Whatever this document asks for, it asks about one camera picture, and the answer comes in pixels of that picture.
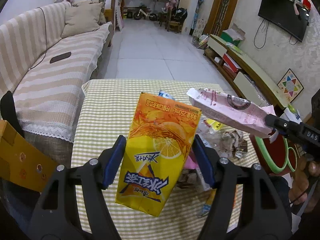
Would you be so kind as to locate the person's right hand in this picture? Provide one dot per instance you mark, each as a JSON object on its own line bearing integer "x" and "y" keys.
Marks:
{"x": 301, "y": 187}

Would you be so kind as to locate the yellow drink carton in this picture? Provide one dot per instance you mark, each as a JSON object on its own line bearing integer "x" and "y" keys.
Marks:
{"x": 150, "y": 167}

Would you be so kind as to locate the brown cardboard box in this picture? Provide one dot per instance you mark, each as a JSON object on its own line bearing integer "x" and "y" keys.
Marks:
{"x": 20, "y": 157}

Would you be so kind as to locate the wall-mounted black television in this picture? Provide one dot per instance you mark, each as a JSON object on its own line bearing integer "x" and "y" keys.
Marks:
{"x": 282, "y": 15}

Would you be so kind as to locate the plain beige pillow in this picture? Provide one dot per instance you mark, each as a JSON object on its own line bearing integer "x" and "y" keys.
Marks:
{"x": 82, "y": 20}

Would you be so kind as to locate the yellow snack wrapper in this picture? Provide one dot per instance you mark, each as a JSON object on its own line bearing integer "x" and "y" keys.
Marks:
{"x": 215, "y": 125}

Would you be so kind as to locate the pink snack box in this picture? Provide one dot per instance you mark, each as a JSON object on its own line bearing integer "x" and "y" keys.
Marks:
{"x": 225, "y": 110}

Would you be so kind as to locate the long wooden television cabinet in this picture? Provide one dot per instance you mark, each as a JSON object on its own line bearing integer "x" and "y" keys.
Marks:
{"x": 250, "y": 67}

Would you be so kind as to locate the crumpled printed wrapper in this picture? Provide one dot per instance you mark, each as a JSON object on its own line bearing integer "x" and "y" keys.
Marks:
{"x": 235, "y": 145}

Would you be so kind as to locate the star-pattern game board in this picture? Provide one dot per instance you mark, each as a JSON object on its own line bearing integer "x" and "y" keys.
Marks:
{"x": 290, "y": 85}

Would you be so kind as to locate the pink paper piece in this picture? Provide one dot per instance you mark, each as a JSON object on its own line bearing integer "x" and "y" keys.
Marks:
{"x": 191, "y": 163}

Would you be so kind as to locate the black curved plastic object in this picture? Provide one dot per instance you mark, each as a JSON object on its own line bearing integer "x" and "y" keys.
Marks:
{"x": 11, "y": 115}

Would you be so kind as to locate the pink doll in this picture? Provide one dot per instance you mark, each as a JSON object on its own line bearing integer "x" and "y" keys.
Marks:
{"x": 172, "y": 3}

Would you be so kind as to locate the red stool with green rim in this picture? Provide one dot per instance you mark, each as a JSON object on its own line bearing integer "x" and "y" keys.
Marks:
{"x": 273, "y": 155}

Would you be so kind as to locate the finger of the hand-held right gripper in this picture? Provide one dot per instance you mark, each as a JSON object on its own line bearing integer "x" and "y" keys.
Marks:
{"x": 282, "y": 126}

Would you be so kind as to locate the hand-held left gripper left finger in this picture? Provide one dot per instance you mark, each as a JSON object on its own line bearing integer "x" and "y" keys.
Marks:
{"x": 113, "y": 162}

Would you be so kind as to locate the flat black case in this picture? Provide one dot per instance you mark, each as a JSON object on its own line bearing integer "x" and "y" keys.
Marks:
{"x": 60, "y": 57}

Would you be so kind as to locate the striped beige sofa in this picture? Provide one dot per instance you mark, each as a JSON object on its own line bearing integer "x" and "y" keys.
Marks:
{"x": 50, "y": 80}

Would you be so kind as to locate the green box with cardboard flaps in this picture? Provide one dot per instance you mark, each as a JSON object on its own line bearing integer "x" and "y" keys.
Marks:
{"x": 231, "y": 36}

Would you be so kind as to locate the floral beige pillow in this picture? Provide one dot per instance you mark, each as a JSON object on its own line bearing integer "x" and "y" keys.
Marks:
{"x": 102, "y": 5}

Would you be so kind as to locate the white balance bike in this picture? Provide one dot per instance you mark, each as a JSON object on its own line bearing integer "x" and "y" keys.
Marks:
{"x": 143, "y": 13}

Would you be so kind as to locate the wooden chair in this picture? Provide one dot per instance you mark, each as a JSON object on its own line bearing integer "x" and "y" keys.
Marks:
{"x": 173, "y": 25}

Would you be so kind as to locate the blue white wrapper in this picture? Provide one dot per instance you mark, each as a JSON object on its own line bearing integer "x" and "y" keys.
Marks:
{"x": 165, "y": 95}

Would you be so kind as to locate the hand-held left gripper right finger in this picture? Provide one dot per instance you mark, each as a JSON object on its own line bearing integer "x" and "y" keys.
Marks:
{"x": 203, "y": 162}

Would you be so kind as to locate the red flat box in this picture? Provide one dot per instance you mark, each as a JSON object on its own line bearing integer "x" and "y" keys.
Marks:
{"x": 231, "y": 62}

